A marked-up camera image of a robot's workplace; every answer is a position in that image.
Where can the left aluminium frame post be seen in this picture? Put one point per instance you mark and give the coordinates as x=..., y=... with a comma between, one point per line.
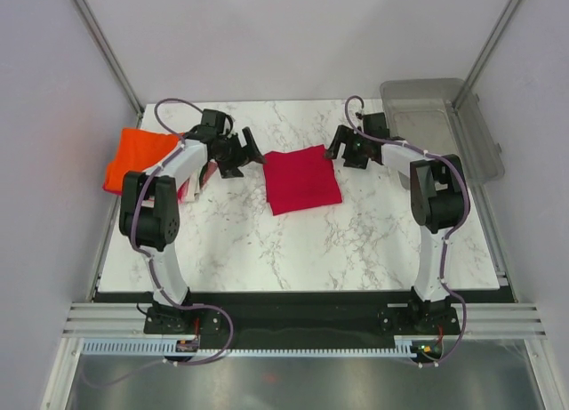
x=95, y=31

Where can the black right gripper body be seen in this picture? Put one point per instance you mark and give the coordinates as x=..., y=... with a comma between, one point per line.
x=356, y=143

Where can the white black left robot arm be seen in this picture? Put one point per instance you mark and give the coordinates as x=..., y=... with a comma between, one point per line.
x=150, y=207

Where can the orange t shirt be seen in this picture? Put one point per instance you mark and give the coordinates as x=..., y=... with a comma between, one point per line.
x=137, y=151

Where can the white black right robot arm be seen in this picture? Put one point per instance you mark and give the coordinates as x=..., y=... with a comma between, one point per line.
x=439, y=197

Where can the clear grey plastic bin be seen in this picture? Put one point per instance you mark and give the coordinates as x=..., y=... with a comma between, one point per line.
x=442, y=115

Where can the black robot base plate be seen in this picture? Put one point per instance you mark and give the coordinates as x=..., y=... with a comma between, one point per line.
x=304, y=318

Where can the crimson red t shirt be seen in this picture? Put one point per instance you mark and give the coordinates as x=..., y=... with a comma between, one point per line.
x=300, y=180

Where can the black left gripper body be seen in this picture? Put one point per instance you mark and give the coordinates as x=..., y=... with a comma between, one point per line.
x=231, y=149

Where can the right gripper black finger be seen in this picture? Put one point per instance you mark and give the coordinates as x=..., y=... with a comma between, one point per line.
x=343, y=135
x=356, y=162

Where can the white slotted cable duct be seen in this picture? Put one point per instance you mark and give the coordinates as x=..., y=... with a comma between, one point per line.
x=183, y=348

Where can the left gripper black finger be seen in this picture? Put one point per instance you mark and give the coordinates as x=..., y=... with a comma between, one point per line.
x=251, y=149
x=230, y=172

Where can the aluminium frame post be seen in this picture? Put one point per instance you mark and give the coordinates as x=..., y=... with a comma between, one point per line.
x=95, y=31
x=498, y=31

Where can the pink white shirts stack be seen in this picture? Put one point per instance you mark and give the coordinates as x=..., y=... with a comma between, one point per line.
x=190, y=189

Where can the right aluminium frame post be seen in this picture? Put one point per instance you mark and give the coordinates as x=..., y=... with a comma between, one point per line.
x=498, y=31

